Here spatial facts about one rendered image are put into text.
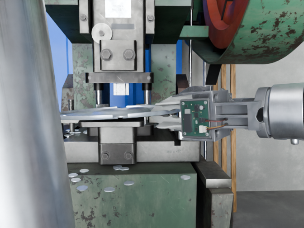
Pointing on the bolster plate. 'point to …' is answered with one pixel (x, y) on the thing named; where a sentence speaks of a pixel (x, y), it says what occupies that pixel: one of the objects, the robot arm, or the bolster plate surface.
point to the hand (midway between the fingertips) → (159, 113)
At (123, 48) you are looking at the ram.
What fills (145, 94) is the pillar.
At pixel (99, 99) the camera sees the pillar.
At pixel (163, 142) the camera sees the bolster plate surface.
